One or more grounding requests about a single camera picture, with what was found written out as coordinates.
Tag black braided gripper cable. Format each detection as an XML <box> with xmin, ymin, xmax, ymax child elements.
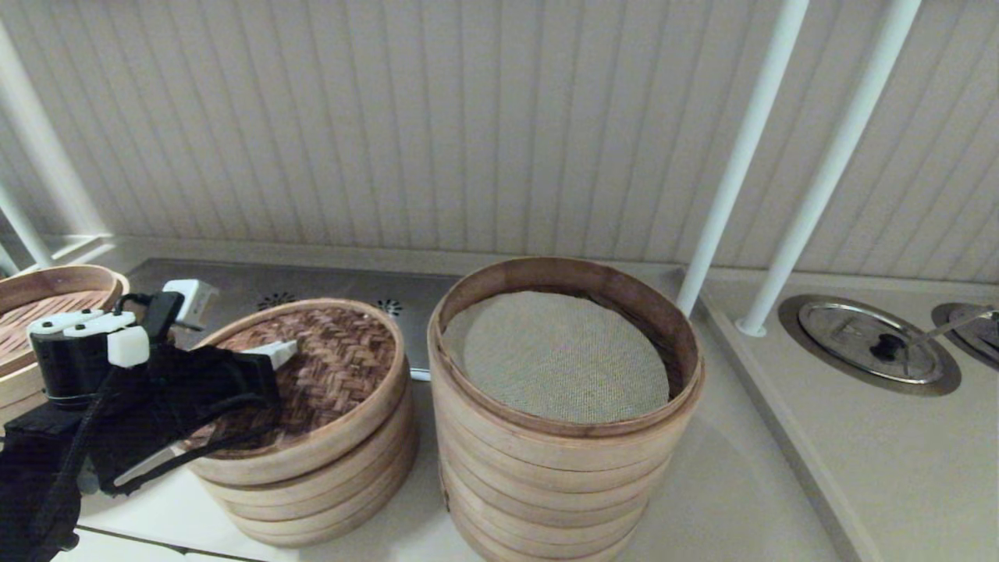
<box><xmin>109</xmin><ymin>394</ymin><xmax>282</xmax><ymax>496</ymax></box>

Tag perforated steel steam panel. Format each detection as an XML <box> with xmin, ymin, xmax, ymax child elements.
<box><xmin>129</xmin><ymin>260</ymin><xmax>465</xmax><ymax>383</ymax></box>

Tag round steel pot lid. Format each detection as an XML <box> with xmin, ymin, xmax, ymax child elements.
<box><xmin>930</xmin><ymin>303</ymin><xmax>999</xmax><ymax>372</ymax></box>

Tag round steel lid black knob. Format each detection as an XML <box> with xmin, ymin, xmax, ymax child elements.
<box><xmin>798</xmin><ymin>301</ymin><xmax>945</xmax><ymax>385</ymax></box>

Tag thin white metal pole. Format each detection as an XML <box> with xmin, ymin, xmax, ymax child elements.
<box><xmin>0</xmin><ymin>183</ymin><xmax>57</xmax><ymax>270</ymax></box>

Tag grey mesh steamer liner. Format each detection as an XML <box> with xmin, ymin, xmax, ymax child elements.
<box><xmin>443</xmin><ymin>291</ymin><xmax>670</xmax><ymax>425</ymax></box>

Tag tall bamboo steamer stack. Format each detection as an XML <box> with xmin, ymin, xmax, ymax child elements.
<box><xmin>428</xmin><ymin>258</ymin><xmax>705</xmax><ymax>562</ymax></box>

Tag silver white wrist camera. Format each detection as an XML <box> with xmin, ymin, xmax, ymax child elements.
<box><xmin>162</xmin><ymin>279</ymin><xmax>219</xmax><ymax>333</ymax></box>

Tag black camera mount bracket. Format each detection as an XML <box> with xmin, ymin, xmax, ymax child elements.
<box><xmin>117</xmin><ymin>290</ymin><xmax>184</xmax><ymax>348</ymax></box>

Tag white rack base rail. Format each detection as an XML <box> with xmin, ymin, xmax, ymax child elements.
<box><xmin>31</xmin><ymin>234</ymin><xmax>118</xmax><ymax>270</ymax></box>

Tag woven bamboo steamer lid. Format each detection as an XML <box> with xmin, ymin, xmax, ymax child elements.
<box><xmin>181</xmin><ymin>298</ymin><xmax>411</xmax><ymax>486</ymax></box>

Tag thick white metal pole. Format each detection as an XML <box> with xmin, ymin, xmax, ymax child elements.
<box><xmin>0</xmin><ymin>20</ymin><xmax>114</xmax><ymax>239</ymax></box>

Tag short bamboo steamer stack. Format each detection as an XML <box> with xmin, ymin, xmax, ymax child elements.
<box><xmin>199</xmin><ymin>390</ymin><xmax>418</xmax><ymax>547</ymax></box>

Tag black braided arm sleeve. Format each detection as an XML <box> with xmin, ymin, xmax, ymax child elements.
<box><xmin>23</xmin><ymin>367</ymin><xmax>137</xmax><ymax>562</ymax></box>

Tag bamboo steamers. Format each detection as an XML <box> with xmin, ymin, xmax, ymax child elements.
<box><xmin>0</xmin><ymin>264</ymin><xmax>130</xmax><ymax>407</ymax></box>

